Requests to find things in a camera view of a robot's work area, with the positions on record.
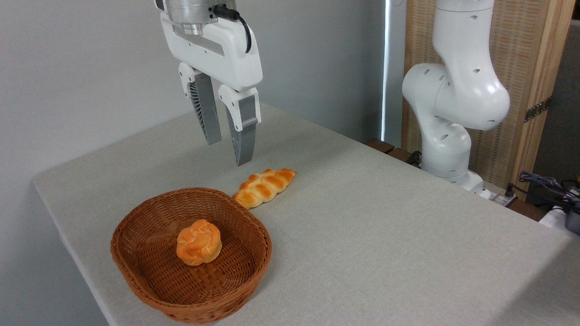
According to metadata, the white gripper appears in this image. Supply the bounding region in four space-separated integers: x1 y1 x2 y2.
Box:
159 11 264 167

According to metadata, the long braided bread loaf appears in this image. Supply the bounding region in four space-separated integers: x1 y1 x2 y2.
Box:
232 168 297 210

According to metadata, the round knotted bread roll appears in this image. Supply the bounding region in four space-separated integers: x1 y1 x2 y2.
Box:
176 219 223 266

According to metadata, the brown wicker basket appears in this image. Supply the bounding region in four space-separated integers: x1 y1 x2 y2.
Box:
111 187 273 324

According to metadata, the brown wooden base board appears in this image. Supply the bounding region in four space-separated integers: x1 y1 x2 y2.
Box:
365 138 423 169

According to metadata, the grey tablecloth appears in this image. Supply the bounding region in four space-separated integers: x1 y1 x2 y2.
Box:
32 102 580 326

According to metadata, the wooden rattan folding screen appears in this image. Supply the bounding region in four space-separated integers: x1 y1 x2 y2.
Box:
401 0 576 200

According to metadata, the dark metal screen hinge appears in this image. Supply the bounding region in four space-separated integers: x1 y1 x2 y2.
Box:
524 96 552 123

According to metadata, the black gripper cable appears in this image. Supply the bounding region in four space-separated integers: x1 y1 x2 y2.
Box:
213 5 252 54

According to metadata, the blue-grey cable bundle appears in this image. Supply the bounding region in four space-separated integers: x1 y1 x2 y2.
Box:
518 171 580 210

